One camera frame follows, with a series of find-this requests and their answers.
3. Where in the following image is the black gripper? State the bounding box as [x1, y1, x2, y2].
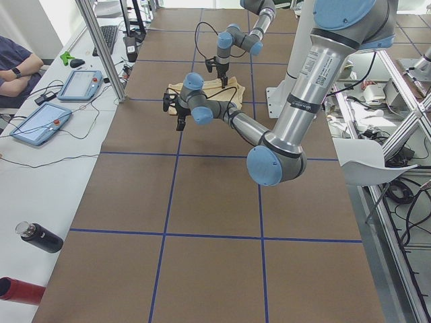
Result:
[175, 102, 191, 131]
[216, 63, 230, 88]

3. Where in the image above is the beige long sleeve shirt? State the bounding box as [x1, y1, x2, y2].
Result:
[167, 77, 246, 117]

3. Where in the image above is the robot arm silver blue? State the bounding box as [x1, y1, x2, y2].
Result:
[214, 0, 276, 88]
[164, 1, 398, 186]

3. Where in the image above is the far blue teach pendant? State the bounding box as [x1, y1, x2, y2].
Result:
[57, 70, 103, 102]

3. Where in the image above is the blue teach pendant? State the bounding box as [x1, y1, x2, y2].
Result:
[57, 70, 103, 102]
[10, 102, 72, 146]

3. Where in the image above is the black keyboard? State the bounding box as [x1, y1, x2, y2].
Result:
[100, 25, 119, 54]

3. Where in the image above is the black computer mouse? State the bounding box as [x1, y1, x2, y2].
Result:
[69, 59, 86, 68]

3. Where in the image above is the green tool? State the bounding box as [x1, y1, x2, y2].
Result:
[60, 51, 75, 66]

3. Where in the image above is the near blue teach pendant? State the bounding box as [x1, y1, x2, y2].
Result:
[10, 102, 72, 146]

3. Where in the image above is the white chair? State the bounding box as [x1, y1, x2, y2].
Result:
[333, 138, 418, 186]

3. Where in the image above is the seated person in navy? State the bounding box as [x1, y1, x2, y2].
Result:
[1, 36, 44, 108]

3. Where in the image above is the black water bottle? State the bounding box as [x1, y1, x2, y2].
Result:
[15, 221, 63, 253]

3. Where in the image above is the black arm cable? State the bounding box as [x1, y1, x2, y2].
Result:
[194, 22, 222, 67]
[201, 86, 267, 145]

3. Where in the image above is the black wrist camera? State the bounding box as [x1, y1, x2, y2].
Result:
[162, 87, 179, 115]
[205, 57, 218, 73]

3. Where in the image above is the white central pedestal column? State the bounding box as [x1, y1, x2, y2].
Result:
[265, 0, 337, 120]

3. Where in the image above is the aluminium frame post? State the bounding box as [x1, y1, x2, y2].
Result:
[75, 0, 126, 103]

